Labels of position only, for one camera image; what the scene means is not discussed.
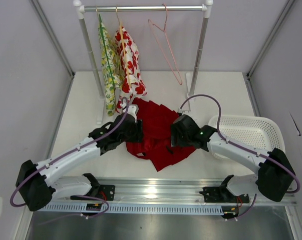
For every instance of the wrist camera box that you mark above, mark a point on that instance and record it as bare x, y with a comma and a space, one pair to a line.
182, 111
132, 110

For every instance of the white clothes rack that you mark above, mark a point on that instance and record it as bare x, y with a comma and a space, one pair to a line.
151, 28

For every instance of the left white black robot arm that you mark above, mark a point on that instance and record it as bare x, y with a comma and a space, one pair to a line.
39, 183

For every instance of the aluminium table edge rail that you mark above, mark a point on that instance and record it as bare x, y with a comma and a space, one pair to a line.
152, 191

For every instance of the white slotted cable duct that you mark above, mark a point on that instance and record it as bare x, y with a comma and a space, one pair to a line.
117, 208

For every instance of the red poppy floral garment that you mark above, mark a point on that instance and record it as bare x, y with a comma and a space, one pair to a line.
138, 88

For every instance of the yellow lemon floral garment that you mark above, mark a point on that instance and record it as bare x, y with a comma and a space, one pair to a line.
110, 92

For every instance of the wooden hanger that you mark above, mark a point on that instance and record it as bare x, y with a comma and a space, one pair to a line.
123, 46

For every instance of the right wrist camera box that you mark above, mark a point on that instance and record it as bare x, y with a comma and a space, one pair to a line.
182, 111

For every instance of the white perforated laundry basket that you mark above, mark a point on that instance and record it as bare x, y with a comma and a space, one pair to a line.
258, 132

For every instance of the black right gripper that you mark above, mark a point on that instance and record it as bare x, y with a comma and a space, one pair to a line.
175, 131

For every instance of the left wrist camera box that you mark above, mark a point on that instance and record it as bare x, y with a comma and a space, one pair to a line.
132, 110

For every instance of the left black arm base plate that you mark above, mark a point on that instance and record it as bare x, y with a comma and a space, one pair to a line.
105, 192

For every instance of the red skirt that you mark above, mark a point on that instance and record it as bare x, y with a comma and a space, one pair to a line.
156, 143

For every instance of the green hanger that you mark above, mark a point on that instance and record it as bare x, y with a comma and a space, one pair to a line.
106, 53

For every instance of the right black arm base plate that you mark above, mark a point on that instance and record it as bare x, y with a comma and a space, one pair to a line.
220, 194

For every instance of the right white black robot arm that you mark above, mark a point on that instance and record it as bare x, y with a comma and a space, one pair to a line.
271, 175

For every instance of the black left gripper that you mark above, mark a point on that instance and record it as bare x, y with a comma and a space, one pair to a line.
137, 132

